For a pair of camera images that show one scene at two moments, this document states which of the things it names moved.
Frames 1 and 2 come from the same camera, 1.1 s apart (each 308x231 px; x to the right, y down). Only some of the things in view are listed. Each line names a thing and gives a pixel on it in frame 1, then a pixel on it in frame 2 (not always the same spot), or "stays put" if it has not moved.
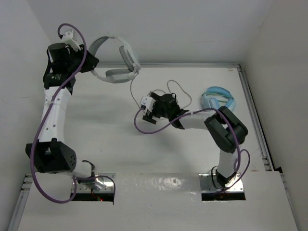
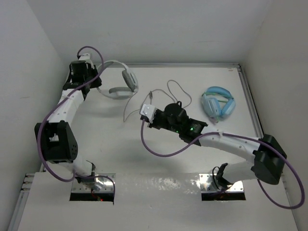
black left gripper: (89, 63) → (96, 83)
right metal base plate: (207, 185) stays put
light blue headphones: (217, 96) stays put
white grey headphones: (124, 75) → (119, 93)
